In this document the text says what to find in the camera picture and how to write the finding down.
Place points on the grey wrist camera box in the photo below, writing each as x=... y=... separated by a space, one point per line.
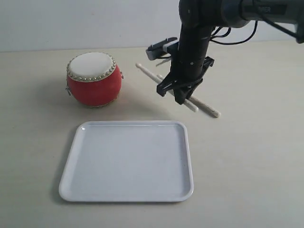
x=158 y=50

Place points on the white wooden drumstick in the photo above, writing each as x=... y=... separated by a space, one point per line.
x=205 y=108
x=153 y=77

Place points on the small red drum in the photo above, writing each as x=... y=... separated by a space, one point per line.
x=94 y=79

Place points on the white rectangular tray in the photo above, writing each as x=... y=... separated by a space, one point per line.
x=128 y=161

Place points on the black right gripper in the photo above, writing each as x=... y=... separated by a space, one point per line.
x=189 y=64

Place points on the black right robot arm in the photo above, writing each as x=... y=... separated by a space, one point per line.
x=199 y=18

